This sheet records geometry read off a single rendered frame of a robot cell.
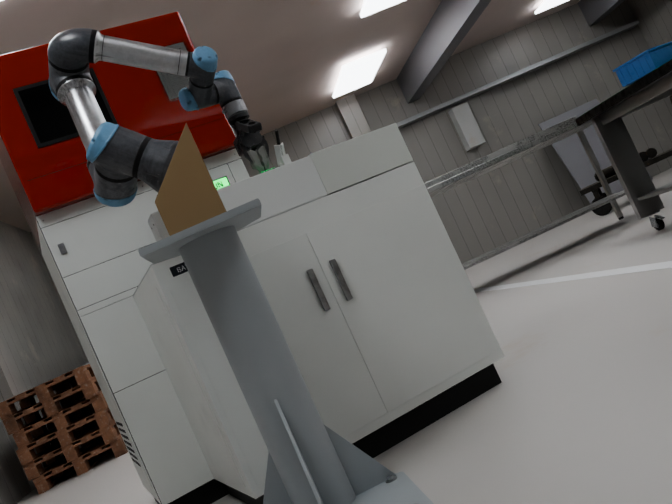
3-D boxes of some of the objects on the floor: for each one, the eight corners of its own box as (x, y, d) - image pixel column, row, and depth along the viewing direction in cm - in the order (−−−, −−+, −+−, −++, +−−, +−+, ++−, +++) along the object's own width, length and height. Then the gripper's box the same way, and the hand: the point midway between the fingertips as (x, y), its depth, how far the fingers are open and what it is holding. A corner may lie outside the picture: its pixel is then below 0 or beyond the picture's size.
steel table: (670, 204, 572) (615, 90, 576) (451, 308, 547) (395, 187, 552) (623, 217, 647) (575, 116, 651) (429, 309, 623) (380, 203, 627)
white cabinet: (222, 500, 259) (132, 296, 262) (429, 384, 297) (348, 208, 300) (267, 527, 200) (150, 265, 203) (518, 378, 238) (416, 159, 242)
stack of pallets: (68, 469, 674) (34, 392, 677) (147, 432, 685) (113, 356, 688) (30, 499, 562) (-10, 406, 565) (125, 454, 573) (86, 363, 577)
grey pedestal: (439, 512, 153) (283, 171, 157) (253, 609, 147) (95, 252, 150) (394, 465, 204) (277, 207, 207) (254, 535, 198) (135, 269, 201)
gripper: (246, 118, 237) (273, 175, 236) (222, 126, 233) (248, 184, 232) (252, 108, 229) (280, 167, 228) (227, 116, 225) (255, 176, 224)
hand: (264, 170), depth 228 cm, fingers closed
